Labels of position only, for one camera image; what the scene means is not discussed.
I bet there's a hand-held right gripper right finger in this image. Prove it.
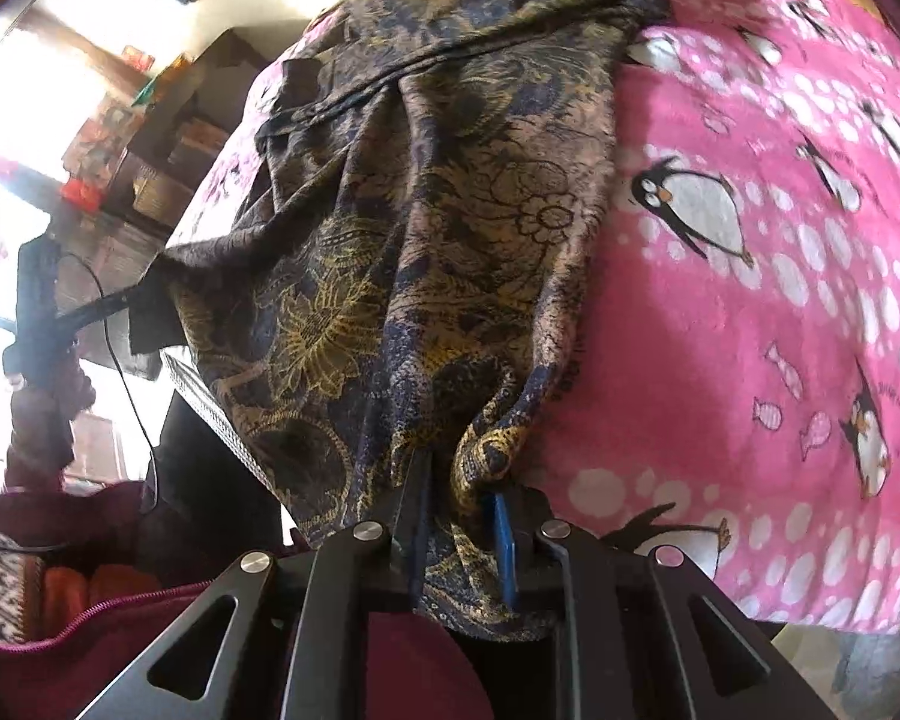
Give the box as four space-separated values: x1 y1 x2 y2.
491 487 830 720

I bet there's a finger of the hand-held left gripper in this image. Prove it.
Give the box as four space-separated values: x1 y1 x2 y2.
60 286 147 331

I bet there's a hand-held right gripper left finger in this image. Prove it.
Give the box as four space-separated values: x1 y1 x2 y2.
75 450 436 720

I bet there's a dark floral patterned garment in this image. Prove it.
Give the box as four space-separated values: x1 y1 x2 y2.
127 0 672 642

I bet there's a brown cardboard box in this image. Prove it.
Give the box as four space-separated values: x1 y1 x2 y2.
131 116 230 230

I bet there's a green and yellow basket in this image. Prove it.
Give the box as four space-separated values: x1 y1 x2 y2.
131 52 196 110

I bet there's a brown wooden desk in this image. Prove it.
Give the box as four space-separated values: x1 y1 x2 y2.
60 26 286 241

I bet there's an orange knit garment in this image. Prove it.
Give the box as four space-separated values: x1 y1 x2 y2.
41 562 158 616

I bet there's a patterned knit sweater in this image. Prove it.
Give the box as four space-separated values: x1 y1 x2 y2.
0 532 46 642

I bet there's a pink penguin print blanket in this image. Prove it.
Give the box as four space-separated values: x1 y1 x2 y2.
172 0 900 635

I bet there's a black cable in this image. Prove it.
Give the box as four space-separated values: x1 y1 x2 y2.
52 251 162 518

